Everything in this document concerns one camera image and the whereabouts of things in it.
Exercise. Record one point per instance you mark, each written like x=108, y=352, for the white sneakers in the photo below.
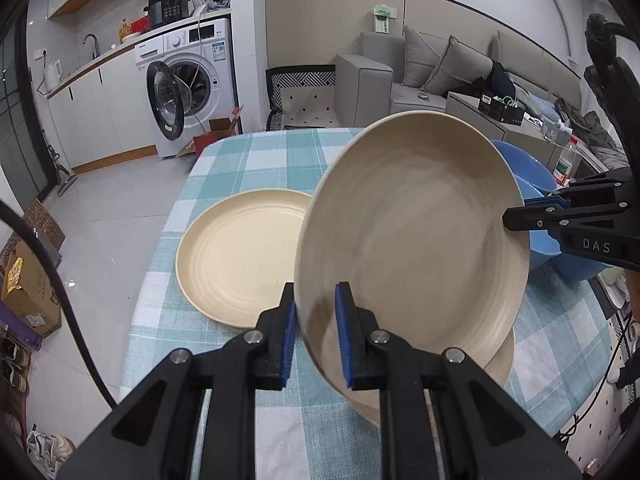
x=50, y=452

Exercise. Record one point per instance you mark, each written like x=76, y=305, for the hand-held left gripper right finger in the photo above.
x=344, y=332

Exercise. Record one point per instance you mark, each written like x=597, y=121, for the white washing machine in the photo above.
x=210, y=50

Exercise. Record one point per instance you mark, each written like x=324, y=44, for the beige plate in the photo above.
x=235, y=255
x=501, y=365
x=415, y=240

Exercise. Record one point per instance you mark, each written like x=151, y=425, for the green tissue pack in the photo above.
x=384, y=19

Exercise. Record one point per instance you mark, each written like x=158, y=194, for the brown cardboard box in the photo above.
x=30, y=290
x=45, y=222

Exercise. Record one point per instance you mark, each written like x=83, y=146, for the clear water bottle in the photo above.
x=564, y=165

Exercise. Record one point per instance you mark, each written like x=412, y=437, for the white electric kettle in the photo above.
x=52, y=74

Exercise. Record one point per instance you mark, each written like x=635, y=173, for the white kitchen counter cabinet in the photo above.
x=100, y=110

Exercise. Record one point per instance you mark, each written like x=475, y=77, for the red cardboard box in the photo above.
x=212, y=137

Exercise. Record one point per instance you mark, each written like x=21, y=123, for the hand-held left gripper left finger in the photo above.
x=287, y=332

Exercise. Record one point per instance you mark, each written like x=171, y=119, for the black pressure cooker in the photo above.
x=169, y=7

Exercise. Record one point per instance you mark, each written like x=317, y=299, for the chair with patterned cushion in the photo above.
x=305, y=105

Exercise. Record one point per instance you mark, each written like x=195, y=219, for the grey tissue box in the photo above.
x=555, y=130

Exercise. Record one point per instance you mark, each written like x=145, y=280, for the blue bowl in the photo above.
x=565, y=262
x=520, y=160

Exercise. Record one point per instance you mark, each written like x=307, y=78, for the grey clothing pile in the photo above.
x=595, y=130

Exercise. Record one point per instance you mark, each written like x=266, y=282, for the grey sofa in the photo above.
x=362, y=85

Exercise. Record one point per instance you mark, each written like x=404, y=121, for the dark jacket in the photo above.
x=500, y=80

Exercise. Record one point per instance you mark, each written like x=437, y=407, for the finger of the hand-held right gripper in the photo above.
x=600, y=185
x=550, y=217

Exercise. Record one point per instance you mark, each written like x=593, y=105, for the teal checked tablecloth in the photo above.
x=240, y=160

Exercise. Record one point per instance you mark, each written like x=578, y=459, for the kitchen faucet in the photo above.
x=92, y=42

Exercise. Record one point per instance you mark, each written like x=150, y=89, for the black box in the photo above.
x=500, y=109

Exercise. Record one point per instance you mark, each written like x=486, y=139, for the grey sofa cushion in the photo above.
x=420, y=57
x=457, y=67

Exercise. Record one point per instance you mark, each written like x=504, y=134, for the yellow items on counter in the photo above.
x=131, y=31

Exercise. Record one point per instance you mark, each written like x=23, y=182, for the grey side cabinet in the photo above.
x=465, y=107

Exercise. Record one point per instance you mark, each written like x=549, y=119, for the pair of shoes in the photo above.
x=14, y=365

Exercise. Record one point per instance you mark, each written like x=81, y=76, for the floor mop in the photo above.
x=64, y=177

